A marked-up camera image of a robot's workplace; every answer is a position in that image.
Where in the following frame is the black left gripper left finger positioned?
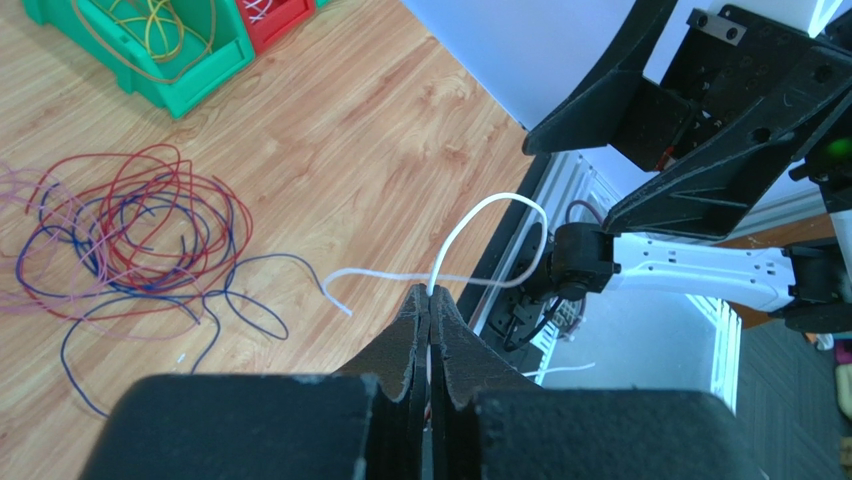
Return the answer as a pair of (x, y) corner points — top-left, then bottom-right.
(81, 285), (429, 479)

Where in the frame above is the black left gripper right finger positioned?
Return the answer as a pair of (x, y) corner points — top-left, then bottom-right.
(429, 287), (763, 479)

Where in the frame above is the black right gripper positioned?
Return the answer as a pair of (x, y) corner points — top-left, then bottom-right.
(522, 0), (851, 240)

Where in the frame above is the yellow cable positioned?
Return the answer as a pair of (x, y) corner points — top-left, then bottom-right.
(89, 0), (188, 65)

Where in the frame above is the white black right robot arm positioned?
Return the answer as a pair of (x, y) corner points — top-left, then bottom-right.
(518, 1), (851, 334)

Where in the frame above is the red storage bin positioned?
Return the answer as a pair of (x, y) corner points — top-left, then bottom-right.
(236, 0), (317, 56)

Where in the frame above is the green storage bin left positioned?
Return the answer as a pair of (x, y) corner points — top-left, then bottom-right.
(22, 1), (255, 119)

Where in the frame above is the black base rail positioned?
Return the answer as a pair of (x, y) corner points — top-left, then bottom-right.
(457, 152), (596, 337)

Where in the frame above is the dark blue cable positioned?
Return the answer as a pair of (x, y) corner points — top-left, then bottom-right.
(14, 180), (327, 419)

